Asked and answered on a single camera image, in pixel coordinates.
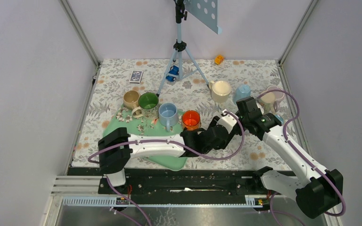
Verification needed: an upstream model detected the floral tablecloth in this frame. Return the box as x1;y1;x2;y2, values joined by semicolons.
71;59;291;171

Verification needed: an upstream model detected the orange toy block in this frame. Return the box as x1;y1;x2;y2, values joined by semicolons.
214;55;224;65

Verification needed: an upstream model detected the seahorse pattern mug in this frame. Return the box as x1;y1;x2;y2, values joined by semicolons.
259;91;276;114

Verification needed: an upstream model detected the perforated blue calibration plate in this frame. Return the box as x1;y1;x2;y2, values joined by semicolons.
184;0;222;34

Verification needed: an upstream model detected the lilac mug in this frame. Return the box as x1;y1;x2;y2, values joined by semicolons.
266;85;286;102

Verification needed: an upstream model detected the beige mug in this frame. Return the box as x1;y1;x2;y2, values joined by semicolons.
123;90;140;110

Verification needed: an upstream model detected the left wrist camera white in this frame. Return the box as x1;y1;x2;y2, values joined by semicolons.
217;109;240;134

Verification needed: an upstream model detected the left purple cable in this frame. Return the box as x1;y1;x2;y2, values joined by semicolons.
87;111;246;164

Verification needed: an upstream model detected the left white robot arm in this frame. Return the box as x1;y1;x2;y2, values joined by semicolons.
98;114;243;194

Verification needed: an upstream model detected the blue toy car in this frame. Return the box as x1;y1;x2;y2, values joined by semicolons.
166;65;179;82

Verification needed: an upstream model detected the green floral tray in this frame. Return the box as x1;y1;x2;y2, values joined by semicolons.
103;107;187;171

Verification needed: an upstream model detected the cream mug green inside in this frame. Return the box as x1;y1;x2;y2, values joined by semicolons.
132;92;159;120

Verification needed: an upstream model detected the purple cable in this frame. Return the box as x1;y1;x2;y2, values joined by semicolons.
87;111;246;164
255;89;347;218

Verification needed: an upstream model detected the blue butterfly mug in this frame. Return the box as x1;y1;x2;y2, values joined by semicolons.
274;114;285;124

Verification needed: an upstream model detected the light blue faceted mug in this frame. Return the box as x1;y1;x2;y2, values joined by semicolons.
232;84;251;105

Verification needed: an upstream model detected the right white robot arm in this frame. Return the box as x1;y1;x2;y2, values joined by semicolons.
237;97;346;218

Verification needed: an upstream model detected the orange mug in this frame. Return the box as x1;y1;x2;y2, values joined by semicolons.
181;110;201;130

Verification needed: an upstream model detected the playing card deck box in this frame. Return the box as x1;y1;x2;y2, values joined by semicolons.
129;70;143;84

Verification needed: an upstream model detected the blue tripod stand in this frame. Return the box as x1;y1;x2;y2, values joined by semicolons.
156;0;209;97

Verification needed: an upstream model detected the cream ribbed mug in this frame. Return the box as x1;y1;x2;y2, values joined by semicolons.
209;81;232;103

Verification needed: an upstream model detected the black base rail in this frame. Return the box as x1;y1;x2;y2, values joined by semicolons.
98;169;271;204

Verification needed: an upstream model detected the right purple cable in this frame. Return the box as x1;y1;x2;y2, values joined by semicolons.
255;89;347;218

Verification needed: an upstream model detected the light blue ribbed mug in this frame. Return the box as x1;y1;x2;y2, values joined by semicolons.
158;103;179;131

